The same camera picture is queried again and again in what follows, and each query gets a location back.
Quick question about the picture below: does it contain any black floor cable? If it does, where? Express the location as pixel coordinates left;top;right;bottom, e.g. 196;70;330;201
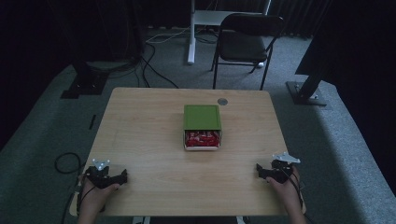
136;42;180;90

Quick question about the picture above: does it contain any person's right hand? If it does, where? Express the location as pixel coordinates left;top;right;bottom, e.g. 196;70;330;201
266;166;303;213

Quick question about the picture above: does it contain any person's left hand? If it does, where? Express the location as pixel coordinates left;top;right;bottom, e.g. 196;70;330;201
80;177;121;217

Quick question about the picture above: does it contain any black folding chair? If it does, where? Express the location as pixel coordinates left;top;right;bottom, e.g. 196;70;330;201
211;12;285;91

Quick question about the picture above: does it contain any white floor cable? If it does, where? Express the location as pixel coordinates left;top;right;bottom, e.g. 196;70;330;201
145;27;191;45

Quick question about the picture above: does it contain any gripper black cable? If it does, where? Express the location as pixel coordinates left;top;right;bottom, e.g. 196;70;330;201
76;176;96;217
279;167;305;208

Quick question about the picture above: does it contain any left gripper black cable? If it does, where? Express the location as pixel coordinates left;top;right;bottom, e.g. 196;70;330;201
76;176;96;217

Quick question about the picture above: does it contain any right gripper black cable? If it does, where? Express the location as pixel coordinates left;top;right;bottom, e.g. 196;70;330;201
279;167;305;208

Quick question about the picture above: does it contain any black looped cable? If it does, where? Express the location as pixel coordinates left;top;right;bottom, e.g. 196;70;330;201
54;151;83;175

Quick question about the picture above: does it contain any black stand base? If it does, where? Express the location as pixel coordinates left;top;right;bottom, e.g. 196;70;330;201
60;60;108;100
286;62;329;107

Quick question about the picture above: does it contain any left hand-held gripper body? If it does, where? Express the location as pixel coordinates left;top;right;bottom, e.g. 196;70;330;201
84;158;121;189

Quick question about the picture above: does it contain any row of red packets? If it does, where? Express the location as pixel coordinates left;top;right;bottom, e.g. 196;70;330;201
185;130;220;147

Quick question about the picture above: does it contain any tray of red packets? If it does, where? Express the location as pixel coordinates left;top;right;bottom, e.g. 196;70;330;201
183;129;223;152

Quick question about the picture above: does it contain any green box lid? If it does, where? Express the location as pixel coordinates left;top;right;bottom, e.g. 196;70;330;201
183;105;222;132

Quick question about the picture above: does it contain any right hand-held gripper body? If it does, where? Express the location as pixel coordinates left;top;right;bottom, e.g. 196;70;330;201
268;151;302;185

